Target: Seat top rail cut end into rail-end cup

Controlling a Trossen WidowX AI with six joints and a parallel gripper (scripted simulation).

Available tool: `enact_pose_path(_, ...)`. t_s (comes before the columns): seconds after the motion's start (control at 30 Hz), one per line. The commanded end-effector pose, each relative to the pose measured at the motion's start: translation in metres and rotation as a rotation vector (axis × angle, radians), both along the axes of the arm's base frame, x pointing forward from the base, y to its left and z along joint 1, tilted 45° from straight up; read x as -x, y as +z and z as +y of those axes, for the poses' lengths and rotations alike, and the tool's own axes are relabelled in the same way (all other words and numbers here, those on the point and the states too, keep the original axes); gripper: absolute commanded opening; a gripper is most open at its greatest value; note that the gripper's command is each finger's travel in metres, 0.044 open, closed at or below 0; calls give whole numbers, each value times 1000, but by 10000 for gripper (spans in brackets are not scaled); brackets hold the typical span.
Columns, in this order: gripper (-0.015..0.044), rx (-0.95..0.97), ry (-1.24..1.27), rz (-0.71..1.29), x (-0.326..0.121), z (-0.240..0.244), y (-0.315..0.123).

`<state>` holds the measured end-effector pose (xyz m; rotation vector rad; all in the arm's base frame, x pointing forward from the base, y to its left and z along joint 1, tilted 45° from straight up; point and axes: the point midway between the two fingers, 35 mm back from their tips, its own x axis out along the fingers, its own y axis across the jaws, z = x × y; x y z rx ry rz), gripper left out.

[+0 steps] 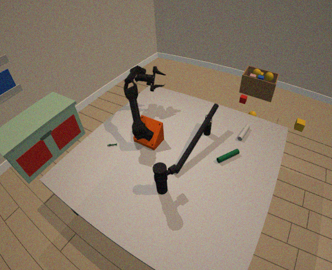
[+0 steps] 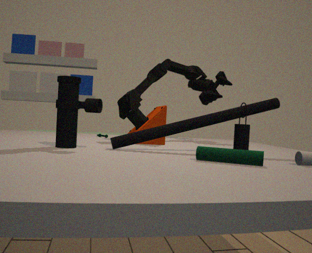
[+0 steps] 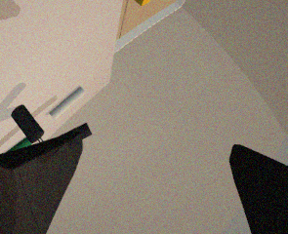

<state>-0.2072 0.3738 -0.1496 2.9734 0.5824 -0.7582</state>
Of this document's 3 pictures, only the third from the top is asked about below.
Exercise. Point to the grey cylinder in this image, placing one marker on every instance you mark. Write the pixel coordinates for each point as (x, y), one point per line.
(67, 102)

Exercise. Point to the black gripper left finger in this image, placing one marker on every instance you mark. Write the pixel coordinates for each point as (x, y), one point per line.
(33, 180)

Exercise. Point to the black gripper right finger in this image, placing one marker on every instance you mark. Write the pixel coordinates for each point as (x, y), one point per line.
(262, 185)

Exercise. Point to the green cylinder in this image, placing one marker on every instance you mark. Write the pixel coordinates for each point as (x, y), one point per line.
(24, 143)

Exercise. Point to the black metal rail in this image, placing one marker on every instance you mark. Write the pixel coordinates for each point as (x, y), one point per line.
(84, 129)

